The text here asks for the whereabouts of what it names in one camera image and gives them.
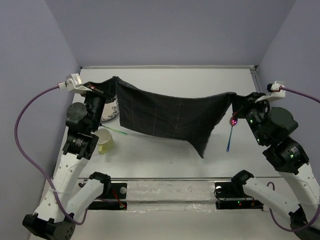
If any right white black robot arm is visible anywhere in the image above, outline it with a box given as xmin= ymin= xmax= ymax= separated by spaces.
xmin=230 ymin=92 xmax=320 ymax=240

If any iridescent green fork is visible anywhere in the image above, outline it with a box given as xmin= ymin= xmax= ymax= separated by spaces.
xmin=99 ymin=123 xmax=128 ymax=136

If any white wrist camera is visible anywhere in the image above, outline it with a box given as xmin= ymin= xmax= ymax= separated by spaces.
xmin=57 ymin=73 xmax=90 ymax=94
xmin=255 ymin=81 xmax=286 ymax=103

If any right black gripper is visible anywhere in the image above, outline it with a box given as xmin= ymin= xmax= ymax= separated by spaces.
xmin=230 ymin=90 xmax=270 ymax=144

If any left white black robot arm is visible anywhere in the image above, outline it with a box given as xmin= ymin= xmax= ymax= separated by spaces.
xmin=22 ymin=77 xmax=112 ymax=240

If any pale yellow cup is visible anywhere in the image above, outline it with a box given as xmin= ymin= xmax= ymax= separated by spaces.
xmin=94 ymin=128 xmax=114 ymax=155

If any white foam strip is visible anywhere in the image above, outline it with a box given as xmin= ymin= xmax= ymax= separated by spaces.
xmin=126 ymin=180 xmax=216 ymax=203

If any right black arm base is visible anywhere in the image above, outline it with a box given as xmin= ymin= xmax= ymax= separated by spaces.
xmin=213 ymin=181 xmax=264 ymax=210

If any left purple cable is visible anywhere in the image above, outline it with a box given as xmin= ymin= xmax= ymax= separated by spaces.
xmin=14 ymin=84 xmax=88 ymax=226

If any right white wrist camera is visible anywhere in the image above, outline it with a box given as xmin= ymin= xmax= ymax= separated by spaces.
xmin=255 ymin=81 xmax=286 ymax=103

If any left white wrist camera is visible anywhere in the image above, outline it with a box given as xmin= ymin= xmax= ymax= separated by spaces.
xmin=57 ymin=73 xmax=90 ymax=94

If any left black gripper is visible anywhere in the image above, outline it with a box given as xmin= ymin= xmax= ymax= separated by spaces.
xmin=80 ymin=76 xmax=118 ymax=132

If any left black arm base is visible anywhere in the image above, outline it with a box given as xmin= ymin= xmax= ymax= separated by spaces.
xmin=88 ymin=181 xmax=128 ymax=211

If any blue white patterned plate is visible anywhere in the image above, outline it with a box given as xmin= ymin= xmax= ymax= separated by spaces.
xmin=100 ymin=99 xmax=120 ymax=123

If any dark grey checked cloth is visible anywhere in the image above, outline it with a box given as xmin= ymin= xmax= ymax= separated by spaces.
xmin=112 ymin=76 xmax=236 ymax=157

